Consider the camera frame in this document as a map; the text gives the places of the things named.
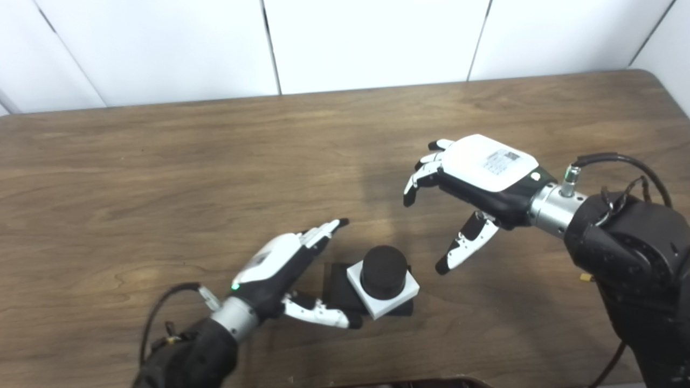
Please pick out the white and black right hand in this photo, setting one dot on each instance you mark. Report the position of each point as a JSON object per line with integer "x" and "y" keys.
{"x": 485, "y": 164}

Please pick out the white and black left hand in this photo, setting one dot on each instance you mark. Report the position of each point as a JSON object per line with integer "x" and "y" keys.
{"x": 275, "y": 261}

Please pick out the black peg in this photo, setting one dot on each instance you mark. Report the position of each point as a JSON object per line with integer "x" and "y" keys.
{"x": 384, "y": 269}

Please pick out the white square piece with hole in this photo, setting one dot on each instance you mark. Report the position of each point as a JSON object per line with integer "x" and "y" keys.
{"x": 385, "y": 304}

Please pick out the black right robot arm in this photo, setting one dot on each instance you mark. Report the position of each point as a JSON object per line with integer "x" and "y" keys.
{"x": 630, "y": 253}

